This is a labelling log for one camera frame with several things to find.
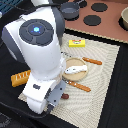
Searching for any grey pot on stove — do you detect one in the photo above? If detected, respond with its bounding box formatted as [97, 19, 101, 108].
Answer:
[60, 0, 85, 19]

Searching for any beige woven placemat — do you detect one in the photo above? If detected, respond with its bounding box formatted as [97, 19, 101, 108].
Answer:
[17, 32, 121, 128]

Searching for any orange toy bread loaf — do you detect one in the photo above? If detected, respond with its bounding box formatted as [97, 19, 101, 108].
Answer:
[11, 70, 31, 87]

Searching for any white toy fish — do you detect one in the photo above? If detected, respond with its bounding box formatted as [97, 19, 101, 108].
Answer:
[65, 65, 87, 74]

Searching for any beige bowl on stove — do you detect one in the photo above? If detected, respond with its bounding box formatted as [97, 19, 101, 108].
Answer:
[121, 7, 128, 30]

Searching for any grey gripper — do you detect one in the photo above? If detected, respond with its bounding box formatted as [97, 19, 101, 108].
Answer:
[47, 81, 66, 112]

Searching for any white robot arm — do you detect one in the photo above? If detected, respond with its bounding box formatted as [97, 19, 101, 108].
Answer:
[2, 0, 66, 114]

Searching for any round wooden plate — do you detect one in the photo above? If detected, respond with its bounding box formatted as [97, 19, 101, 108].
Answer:
[63, 58, 88, 81]

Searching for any brown toy sausage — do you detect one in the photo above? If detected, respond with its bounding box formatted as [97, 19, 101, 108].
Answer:
[61, 93, 69, 99]

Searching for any yellow toy butter block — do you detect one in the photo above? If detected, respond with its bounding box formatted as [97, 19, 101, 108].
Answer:
[69, 40, 85, 47]

